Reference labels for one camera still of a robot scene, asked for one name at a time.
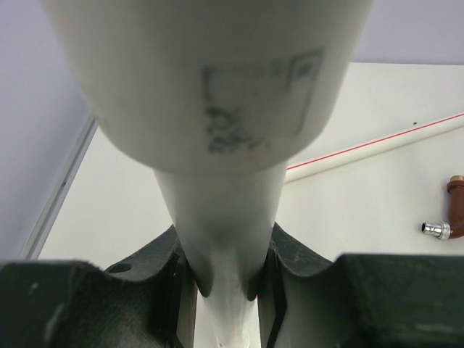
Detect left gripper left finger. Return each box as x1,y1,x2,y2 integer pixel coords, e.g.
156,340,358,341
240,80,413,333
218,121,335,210
1,228,197,347

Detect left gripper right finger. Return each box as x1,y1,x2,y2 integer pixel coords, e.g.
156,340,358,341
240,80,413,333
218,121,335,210
257,225,463,347

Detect white PVC pipe frame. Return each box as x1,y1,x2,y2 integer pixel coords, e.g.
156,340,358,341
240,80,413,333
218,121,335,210
38,0,464,348

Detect dark red faucet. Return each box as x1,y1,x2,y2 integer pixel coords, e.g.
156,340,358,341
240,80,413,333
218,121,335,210
420,175,463,240

